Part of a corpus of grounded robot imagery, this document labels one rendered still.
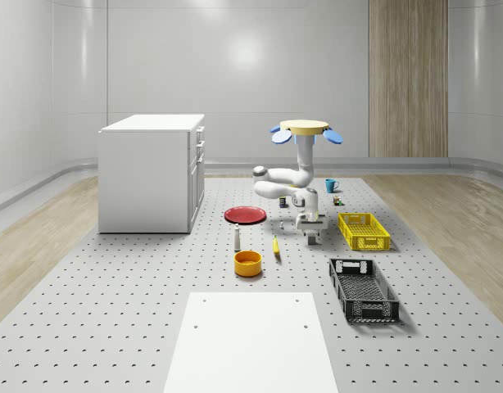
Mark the yellow bowl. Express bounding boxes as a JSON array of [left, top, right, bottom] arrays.
[[233, 250, 263, 278]]

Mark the yellow basket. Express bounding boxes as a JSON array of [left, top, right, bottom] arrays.
[[337, 212, 392, 251]]

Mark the red plate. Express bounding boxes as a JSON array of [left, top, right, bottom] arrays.
[[224, 206, 269, 226]]

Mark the drone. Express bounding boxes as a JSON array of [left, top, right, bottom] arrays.
[[269, 120, 344, 146]]

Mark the white cabinet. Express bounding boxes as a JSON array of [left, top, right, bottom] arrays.
[[97, 113, 206, 235]]

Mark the dark grey basket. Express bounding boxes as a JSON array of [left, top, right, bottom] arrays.
[[328, 258, 401, 325]]

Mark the white board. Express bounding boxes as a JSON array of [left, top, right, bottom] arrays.
[[163, 291, 340, 393]]

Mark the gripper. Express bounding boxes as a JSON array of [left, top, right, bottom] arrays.
[[295, 215, 329, 239]]

